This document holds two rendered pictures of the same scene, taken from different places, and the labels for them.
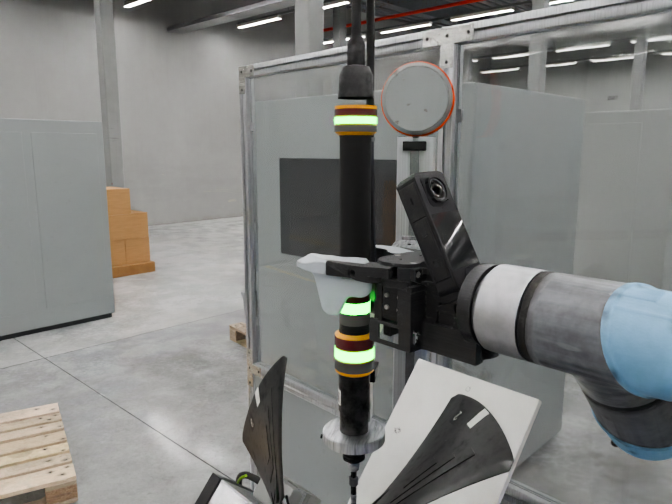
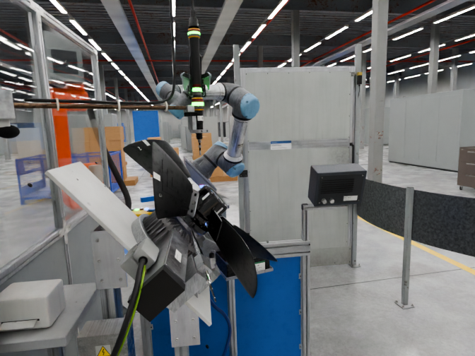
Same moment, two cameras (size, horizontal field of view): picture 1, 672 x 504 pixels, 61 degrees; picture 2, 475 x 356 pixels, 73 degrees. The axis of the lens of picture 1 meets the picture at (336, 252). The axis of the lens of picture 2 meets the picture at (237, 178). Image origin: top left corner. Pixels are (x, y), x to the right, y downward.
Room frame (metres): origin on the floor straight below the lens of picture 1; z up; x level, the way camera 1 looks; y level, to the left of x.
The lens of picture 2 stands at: (1.52, 0.81, 1.47)
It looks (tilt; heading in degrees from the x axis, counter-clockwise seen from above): 9 degrees down; 216
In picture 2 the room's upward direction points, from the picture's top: 2 degrees counter-clockwise
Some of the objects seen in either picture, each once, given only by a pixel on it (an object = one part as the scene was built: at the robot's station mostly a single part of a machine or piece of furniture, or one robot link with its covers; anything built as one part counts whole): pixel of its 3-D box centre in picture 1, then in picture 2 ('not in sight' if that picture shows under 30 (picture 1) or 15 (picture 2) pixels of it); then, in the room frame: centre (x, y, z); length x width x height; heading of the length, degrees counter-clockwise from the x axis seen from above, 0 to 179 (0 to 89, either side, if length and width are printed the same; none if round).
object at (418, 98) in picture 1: (417, 99); not in sight; (1.31, -0.18, 1.88); 0.16 x 0.07 x 0.16; 77
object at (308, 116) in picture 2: not in sight; (299, 162); (-1.37, -0.53, 1.10); 1.21 x 0.06 x 2.20; 132
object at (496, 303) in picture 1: (516, 310); not in sight; (0.47, -0.15, 1.64); 0.08 x 0.05 x 0.08; 132
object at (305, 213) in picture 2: not in sight; (305, 222); (-0.02, 0.13, 0.96); 0.03 x 0.03 x 0.20; 42
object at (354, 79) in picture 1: (354, 261); (196, 76); (0.60, -0.02, 1.65); 0.04 x 0.04 x 0.46
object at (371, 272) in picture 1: (370, 270); not in sight; (0.54, -0.03, 1.66); 0.09 x 0.05 x 0.02; 64
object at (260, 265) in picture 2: not in sight; (242, 260); (0.35, -0.03, 0.85); 0.22 x 0.17 x 0.07; 148
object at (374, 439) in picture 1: (355, 395); (196, 119); (0.61, -0.02, 1.50); 0.09 x 0.07 x 0.10; 167
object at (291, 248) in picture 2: not in sight; (225, 253); (0.27, -0.19, 0.82); 0.90 x 0.04 x 0.08; 132
